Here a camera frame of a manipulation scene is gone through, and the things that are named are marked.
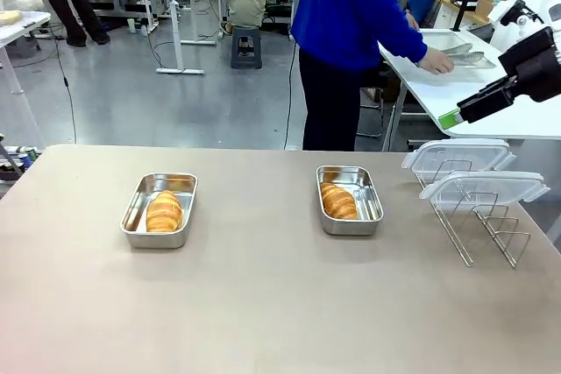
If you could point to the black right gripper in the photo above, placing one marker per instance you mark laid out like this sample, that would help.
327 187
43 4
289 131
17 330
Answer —
537 67

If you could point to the stainless steel tongs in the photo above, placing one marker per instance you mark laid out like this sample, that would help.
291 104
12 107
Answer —
464 53

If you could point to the perforated aluminium baking tray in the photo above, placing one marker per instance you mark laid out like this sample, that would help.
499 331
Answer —
438 39

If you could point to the rectangular stainless steel container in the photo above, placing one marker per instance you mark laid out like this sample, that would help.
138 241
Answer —
370 199
138 212

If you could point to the golden brown croissant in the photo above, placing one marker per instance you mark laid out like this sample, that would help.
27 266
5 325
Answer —
338 202
163 213

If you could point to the person's right forearm blue sleeve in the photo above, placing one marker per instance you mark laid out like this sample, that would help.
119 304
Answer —
407 43

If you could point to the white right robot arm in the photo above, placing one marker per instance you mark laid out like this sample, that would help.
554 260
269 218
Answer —
556 12

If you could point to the tan bread-like object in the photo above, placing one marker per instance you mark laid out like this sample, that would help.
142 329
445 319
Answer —
9 17

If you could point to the person's right hand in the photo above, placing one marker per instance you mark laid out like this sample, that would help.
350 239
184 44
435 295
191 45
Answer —
436 62

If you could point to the person's left hand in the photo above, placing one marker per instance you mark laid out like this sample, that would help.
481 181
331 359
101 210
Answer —
412 20

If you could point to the large white side table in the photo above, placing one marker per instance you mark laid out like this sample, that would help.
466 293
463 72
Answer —
495 85

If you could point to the clear plastic clip-lock lid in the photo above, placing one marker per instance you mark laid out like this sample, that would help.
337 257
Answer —
486 188
460 153

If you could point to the wooden workbench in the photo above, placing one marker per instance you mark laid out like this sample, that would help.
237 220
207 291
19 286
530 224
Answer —
456 4

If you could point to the person in blue hoodie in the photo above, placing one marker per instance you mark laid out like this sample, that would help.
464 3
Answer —
346 10

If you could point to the grey plastic step stool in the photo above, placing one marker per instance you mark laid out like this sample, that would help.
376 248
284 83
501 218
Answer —
246 47

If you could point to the white plastic bottle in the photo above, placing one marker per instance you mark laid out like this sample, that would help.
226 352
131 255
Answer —
132 25

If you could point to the green drink can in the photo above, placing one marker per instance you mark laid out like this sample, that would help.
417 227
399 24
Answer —
32 154

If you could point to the small white table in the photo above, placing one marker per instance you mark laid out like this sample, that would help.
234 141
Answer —
17 28

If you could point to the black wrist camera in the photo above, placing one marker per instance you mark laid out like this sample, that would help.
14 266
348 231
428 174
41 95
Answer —
513 12

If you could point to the metal frame chair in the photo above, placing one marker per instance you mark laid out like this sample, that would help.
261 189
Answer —
372 115

